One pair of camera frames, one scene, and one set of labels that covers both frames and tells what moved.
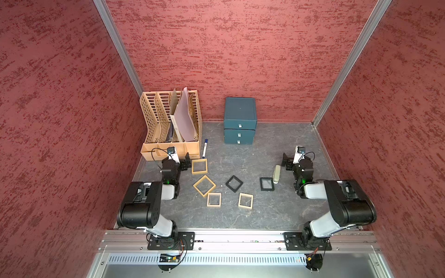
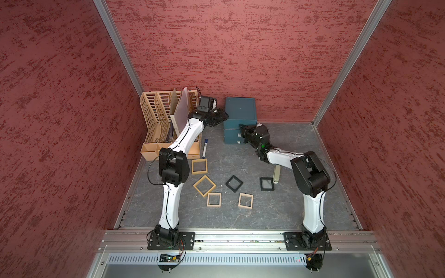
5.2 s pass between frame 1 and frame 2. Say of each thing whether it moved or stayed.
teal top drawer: stayed
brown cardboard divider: stayed
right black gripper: moved
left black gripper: moved
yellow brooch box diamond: stayed
